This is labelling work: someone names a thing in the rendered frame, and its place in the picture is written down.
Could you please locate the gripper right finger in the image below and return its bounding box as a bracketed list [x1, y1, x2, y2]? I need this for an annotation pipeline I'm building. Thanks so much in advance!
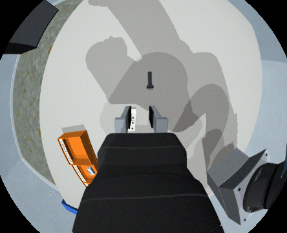
[149, 105, 169, 133]

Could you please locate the dark grey bolt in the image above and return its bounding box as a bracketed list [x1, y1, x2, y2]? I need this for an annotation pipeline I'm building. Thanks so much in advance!
[147, 72, 154, 88]

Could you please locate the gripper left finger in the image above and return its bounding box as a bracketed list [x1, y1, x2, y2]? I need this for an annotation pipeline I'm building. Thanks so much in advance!
[114, 106, 132, 133]

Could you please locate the white domino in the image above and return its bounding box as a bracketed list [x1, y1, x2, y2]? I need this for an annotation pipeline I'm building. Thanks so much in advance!
[128, 108, 136, 131]

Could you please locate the orange rack of labelled bins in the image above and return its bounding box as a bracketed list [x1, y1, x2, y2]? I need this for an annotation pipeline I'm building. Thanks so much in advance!
[58, 130, 98, 187]

